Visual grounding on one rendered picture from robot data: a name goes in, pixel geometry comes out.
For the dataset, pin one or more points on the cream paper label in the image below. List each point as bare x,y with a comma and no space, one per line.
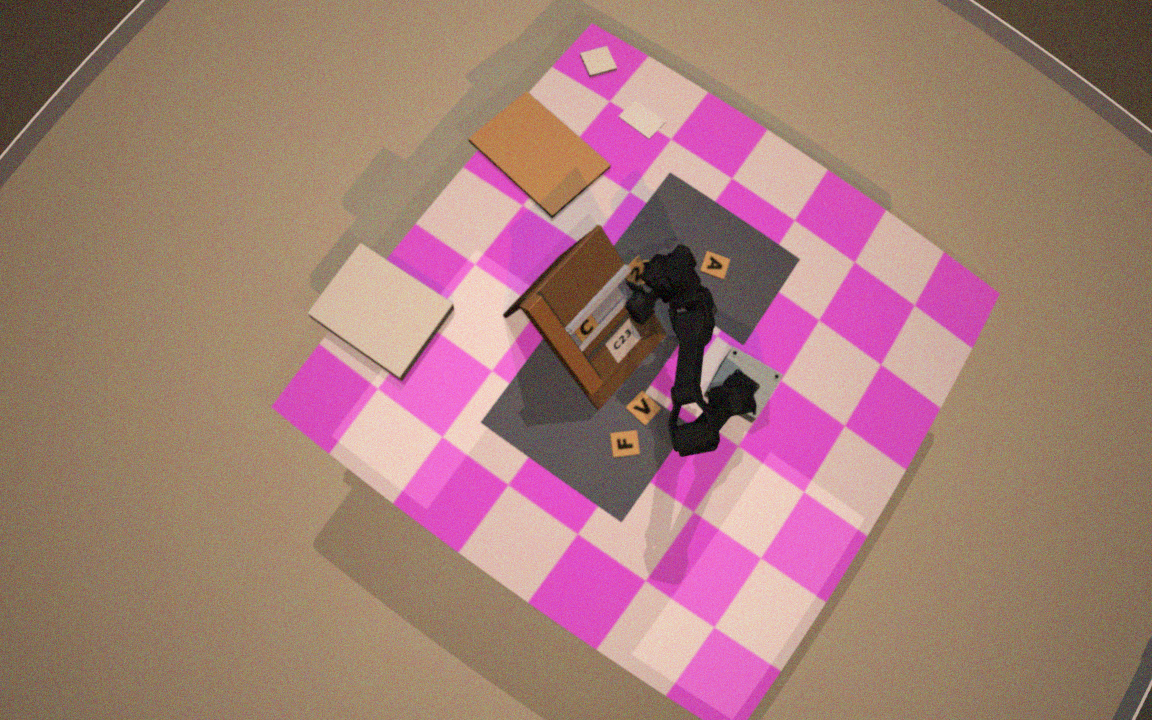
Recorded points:
623,340

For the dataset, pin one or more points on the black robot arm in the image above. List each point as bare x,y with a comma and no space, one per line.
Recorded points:
694,328

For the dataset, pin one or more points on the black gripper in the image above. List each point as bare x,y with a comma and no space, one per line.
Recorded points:
640,305

